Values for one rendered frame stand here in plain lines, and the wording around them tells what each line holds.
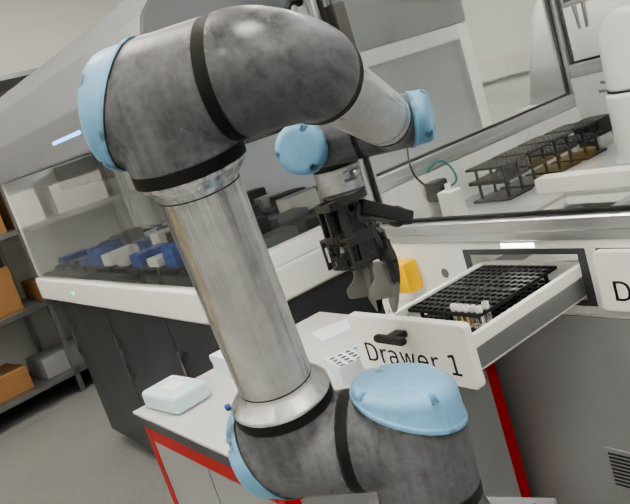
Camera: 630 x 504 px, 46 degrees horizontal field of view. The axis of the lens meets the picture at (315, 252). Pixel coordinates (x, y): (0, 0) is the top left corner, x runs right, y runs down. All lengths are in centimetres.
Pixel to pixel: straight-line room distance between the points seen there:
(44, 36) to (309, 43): 505
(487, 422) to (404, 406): 85
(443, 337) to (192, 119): 66
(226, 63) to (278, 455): 42
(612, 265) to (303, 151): 60
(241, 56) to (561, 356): 105
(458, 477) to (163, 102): 48
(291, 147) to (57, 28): 477
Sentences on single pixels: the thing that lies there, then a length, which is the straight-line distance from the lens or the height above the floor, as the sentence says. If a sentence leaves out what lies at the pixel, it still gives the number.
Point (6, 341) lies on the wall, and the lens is 529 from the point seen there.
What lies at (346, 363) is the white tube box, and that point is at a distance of 152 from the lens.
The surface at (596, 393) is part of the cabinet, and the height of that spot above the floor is 63.
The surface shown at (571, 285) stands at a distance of 139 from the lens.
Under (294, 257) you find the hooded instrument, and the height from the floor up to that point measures 91.
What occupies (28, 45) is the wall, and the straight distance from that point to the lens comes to 560.
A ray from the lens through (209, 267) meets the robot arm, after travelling 73.
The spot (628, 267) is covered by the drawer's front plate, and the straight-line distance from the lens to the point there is 134.
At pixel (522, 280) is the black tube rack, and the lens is 138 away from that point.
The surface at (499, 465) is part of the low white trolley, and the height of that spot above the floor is 48.
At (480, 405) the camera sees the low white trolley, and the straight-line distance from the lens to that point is 159.
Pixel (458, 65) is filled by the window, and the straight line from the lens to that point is 146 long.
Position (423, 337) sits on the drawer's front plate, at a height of 90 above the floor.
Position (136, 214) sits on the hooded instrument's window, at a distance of 229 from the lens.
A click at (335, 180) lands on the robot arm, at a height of 119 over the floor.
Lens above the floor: 133
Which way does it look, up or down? 12 degrees down
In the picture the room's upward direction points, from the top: 18 degrees counter-clockwise
